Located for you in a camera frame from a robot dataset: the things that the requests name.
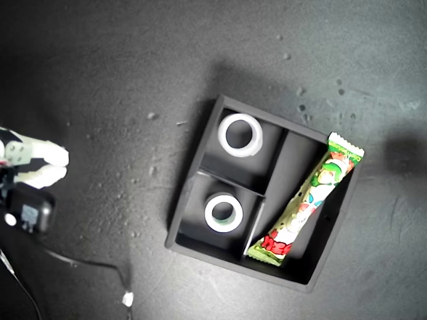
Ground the white tape roll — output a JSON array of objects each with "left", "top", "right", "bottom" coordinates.
[
  {"left": 203, "top": 192, "right": 244, "bottom": 233},
  {"left": 217, "top": 113, "right": 264, "bottom": 158}
]

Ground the black tray with wells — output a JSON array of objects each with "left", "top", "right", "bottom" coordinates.
[{"left": 164, "top": 94, "right": 365, "bottom": 294}]

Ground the snack bar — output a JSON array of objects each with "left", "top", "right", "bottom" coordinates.
[{"left": 246, "top": 131, "right": 366, "bottom": 268}]

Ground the small black camera box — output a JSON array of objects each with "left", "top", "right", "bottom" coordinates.
[{"left": 3, "top": 184, "right": 56, "bottom": 235}]

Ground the thin grey cable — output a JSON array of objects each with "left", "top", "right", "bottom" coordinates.
[{"left": 0, "top": 248, "right": 43, "bottom": 320}]

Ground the black camera cable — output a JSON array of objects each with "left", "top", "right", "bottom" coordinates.
[{"left": 39, "top": 239, "right": 134, "bottom": 320}]

